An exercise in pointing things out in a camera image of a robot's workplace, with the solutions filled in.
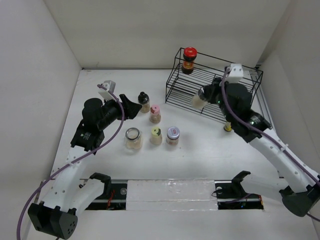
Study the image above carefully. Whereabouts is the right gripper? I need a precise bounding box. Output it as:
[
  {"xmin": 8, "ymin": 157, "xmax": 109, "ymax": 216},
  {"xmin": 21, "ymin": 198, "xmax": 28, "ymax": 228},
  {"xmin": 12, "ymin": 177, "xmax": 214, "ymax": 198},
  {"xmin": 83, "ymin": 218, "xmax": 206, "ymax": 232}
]
[{"xmin": 206, "ymin": 76, "xmax": 235, "ymax": 122}]

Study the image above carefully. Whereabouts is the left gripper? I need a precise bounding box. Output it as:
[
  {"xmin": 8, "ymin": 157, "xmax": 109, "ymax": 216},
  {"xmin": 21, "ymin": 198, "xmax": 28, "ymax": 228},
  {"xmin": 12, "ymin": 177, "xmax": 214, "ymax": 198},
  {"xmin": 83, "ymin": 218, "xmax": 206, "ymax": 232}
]
[{"xmin": 98, "ymin": 94, "xmax": 141, "ymax": 130}]

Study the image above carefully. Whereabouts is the black cap seasoning jar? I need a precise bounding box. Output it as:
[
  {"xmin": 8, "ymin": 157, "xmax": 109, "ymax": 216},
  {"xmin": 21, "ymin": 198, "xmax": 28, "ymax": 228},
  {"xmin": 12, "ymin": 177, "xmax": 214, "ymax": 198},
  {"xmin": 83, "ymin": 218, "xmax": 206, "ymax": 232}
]
[{"xmin": 191, "ymin": 87, "xmax": 207, "ymax": 110}]

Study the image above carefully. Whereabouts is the yellow oil bottle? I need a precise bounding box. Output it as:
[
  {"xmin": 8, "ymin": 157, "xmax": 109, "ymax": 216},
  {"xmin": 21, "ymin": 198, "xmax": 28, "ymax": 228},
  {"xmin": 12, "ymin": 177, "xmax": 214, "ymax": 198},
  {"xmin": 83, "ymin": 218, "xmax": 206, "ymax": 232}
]
[{"xmin": 223, "ymin": 121, "xmax": 232, "ymax": 132}]

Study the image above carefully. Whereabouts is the red cap sauce bottle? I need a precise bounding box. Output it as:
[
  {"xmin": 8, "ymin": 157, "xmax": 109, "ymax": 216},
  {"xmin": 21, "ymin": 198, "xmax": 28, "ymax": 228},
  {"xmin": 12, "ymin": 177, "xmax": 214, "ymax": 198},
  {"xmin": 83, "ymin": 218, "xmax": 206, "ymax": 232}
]
[{"xmin": 181, "ymin": 47, "xmax": 198, "ymax": 75}]

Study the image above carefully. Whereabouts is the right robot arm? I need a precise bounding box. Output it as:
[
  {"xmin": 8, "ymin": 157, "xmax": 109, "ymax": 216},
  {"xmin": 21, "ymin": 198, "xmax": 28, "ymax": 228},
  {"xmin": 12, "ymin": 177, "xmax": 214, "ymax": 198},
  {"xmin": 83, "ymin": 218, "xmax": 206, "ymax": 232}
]
[{"xmin": 191, "ymin": 77, "xmax": 320, "ymax": 217}]

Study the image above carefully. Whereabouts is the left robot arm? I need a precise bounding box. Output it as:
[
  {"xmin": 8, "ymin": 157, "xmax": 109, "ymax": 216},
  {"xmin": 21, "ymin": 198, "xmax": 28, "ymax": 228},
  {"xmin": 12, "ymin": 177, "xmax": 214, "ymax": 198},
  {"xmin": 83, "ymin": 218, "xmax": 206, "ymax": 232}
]
[{"xmin": 27, "ymin": 94, "xmax": 142, "ymax": 240}]

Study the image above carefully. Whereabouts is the black pump cap spice jar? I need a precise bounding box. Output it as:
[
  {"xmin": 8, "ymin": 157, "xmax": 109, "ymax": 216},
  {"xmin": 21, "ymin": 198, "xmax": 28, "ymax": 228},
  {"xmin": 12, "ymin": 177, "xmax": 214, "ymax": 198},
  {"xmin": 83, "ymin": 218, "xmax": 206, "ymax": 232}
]
[{"xmin": 138, "ymin": 91, "xmax": 150, "ymax": 113}]

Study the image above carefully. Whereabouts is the pink cap spice bottle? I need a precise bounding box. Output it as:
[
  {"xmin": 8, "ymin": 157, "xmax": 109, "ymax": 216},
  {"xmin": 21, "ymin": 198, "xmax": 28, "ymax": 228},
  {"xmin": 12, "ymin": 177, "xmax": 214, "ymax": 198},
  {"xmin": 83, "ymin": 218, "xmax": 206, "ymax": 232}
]
[{"xmin": 149, "ymin": 104, "xmax": 161, "ymax": 124}]

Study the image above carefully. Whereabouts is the open wide glass jar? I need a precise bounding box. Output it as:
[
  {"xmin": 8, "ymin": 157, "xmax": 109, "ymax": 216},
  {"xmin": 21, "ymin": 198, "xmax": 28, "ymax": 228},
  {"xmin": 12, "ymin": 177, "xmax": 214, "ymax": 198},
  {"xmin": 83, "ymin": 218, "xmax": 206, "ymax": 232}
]
[{"xmin": 124, "ymin": 127, "xmax": 143, "ymax": 150}]

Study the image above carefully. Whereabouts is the yellow cap spice bottle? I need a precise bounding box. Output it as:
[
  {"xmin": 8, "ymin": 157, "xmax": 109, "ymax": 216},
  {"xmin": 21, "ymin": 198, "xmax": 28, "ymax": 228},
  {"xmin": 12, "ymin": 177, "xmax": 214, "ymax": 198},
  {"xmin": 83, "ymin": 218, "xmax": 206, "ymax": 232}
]
[{"xmin": 149, "ymin": 126, "xmax": 163, "ymax": 146}]

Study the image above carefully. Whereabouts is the silver lid spice jar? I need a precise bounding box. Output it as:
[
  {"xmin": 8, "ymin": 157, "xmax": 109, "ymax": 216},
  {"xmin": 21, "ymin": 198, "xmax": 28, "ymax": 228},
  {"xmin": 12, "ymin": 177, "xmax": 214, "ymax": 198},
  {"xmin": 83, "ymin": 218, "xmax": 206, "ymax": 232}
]
[{"xmin": 166, "ymin": 126, "xmax": 180, "ymax": 145}]

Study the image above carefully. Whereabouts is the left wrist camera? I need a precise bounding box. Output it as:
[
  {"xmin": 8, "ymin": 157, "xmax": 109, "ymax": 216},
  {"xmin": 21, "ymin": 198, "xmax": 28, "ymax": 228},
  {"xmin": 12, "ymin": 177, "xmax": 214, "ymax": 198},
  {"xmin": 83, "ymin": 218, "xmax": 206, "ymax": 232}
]
[{"xmin": 98, "ymin": 80, "xmax": 116, "ymax": 101}]

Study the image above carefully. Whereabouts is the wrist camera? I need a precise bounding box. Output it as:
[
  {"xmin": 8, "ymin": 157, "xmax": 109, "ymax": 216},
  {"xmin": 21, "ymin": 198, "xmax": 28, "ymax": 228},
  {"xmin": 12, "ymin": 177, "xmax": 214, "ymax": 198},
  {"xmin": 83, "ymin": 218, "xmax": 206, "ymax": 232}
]
[
  {"xmin": 98, "ymin": 80, "xmax": 116, "ymax": 101},
  {"xmin": 224, "ymin": 63, "xmax": 244, "ymax": 84}
]

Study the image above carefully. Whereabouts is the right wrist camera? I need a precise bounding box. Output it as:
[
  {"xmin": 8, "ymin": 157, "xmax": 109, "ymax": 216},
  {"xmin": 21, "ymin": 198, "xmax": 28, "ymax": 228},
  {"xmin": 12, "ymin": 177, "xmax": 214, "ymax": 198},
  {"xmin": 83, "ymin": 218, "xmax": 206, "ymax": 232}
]
[{"xmin": 224, "ymin": 63, "xmax": 244, "ymax": 84}]

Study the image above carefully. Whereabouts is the black wire rack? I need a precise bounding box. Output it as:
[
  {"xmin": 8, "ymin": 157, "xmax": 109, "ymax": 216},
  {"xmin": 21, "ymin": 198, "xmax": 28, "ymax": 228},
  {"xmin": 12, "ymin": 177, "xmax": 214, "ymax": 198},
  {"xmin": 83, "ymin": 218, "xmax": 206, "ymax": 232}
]
[{"xmin": 164, "ymin": 47, "xmax": 264, "ymax": 129}]

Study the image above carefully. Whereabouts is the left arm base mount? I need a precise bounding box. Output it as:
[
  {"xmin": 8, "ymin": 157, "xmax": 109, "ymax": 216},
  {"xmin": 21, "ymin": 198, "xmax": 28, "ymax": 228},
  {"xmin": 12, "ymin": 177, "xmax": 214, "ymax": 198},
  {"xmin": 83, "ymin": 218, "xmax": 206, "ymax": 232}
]
[{"xmin": 86, "ymin": 181, "xmax": 128, "ymax": 211}]

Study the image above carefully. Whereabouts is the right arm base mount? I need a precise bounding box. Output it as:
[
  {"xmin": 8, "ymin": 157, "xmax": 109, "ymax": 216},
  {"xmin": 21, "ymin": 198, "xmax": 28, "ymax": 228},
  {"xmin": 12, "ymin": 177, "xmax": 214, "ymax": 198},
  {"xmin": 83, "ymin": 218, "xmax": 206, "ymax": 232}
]
[{"xmin": 211, "ymin": 180, "xmax": 264, "ymax": 210}]

